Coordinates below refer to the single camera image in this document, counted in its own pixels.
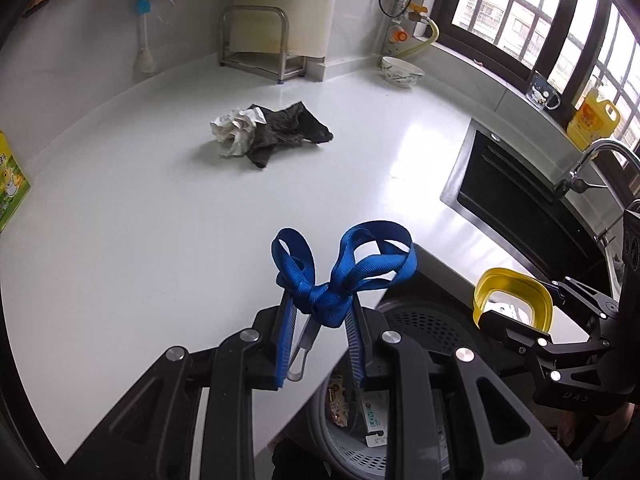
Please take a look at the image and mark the dark grey cloth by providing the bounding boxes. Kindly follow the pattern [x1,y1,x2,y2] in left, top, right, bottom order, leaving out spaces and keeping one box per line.
[243,101,334,170]

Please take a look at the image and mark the blue white bottle brush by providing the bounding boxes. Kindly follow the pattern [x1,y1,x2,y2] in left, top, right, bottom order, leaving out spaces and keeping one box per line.
[132,0,157,77]

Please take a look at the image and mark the printed mug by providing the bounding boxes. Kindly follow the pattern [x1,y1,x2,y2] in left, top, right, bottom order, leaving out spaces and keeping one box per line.
[527,72,561,110]

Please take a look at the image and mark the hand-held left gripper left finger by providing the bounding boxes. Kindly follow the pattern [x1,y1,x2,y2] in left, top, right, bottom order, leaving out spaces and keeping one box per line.
[65,287,301,480]

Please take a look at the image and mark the steel faucet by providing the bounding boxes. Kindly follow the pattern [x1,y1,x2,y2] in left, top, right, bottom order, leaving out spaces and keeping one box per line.
[552,140,640,196]

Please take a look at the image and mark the yellow plastic cup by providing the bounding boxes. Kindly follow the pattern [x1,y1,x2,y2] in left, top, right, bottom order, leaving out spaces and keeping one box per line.
[472,268,555,332]

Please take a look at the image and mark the black sink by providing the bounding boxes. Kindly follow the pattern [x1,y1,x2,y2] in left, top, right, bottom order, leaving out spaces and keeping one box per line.
[440,119,616,286]

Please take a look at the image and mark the white patterned bowl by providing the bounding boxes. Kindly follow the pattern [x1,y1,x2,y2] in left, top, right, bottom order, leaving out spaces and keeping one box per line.
[381,56,425,89]

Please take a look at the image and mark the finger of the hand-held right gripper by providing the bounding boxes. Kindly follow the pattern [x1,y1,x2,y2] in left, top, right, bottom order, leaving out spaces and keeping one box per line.
[547,276,626,333]
[479,309,608,386]

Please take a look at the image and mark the green carton box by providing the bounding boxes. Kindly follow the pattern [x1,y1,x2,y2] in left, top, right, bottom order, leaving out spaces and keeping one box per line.
[0,131,32,233]

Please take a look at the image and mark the yellow hose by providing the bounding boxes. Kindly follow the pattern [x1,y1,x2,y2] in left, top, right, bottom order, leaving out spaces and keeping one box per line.
[395,17,441,58]

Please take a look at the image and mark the steel rack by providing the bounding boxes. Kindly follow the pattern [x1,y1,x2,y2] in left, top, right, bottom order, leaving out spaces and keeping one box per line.
[218,6,307,83]

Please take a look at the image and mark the grey mesh trash bin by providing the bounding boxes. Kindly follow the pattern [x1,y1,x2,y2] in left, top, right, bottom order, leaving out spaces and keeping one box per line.
[305,244,566,480]

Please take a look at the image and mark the person's right hand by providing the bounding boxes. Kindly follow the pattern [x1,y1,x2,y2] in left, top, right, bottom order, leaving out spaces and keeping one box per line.
[595,402,640,431]

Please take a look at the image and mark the dark framed window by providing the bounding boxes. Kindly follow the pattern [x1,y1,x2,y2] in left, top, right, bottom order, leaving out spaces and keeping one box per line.
[432,0,640,161]

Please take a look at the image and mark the white torn cardboard package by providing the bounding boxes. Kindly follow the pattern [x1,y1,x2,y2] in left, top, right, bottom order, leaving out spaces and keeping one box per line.
[357,390,391,448]

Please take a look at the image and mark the yellow oil bottle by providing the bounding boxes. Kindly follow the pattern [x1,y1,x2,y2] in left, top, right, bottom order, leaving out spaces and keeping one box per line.
[566,87,622,151]

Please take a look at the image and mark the red white snack wrapper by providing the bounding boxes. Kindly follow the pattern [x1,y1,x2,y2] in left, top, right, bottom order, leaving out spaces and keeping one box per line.
[327,372,358,428]

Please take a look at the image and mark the blue lanyard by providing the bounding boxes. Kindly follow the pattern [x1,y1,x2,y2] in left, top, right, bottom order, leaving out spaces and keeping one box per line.
[271,220,418,382]

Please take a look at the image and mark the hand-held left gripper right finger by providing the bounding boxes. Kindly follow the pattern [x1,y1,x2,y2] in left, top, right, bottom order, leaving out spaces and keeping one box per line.
[345,300,583,480]

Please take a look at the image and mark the crumpled white paper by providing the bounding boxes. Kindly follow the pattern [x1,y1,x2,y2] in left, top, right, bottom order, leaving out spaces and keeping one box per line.
[209,106,268,158]

